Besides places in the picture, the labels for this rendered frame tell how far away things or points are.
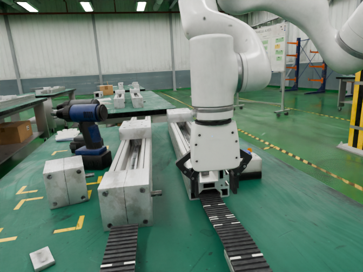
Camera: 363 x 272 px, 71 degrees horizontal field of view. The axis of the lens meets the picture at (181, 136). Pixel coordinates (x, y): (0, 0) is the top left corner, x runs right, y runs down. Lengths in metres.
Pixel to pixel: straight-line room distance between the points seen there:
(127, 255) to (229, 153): 0.26
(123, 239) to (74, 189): 0.26
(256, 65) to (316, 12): 0.36
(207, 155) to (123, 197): 0.19
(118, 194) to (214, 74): 0.29
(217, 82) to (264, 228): 0.30
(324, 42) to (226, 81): 0.42
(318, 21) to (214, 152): 0.49
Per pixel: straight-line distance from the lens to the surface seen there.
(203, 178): 0.65
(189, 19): 0.61
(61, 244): 0.58
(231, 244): 0.45
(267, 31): 6.34
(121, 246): 0.46
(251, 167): 0.74
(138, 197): 0.53
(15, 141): 4.32
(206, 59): 0.48
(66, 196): 0.70
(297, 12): 0.83
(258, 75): 0.50
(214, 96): 0.48
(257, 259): 0.43
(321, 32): 0.84
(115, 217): 0.55
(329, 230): 0.59
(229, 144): 0.52
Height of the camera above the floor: 1.09
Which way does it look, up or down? 14 degrees down
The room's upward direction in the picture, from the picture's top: 3 degrees counter-clockwise
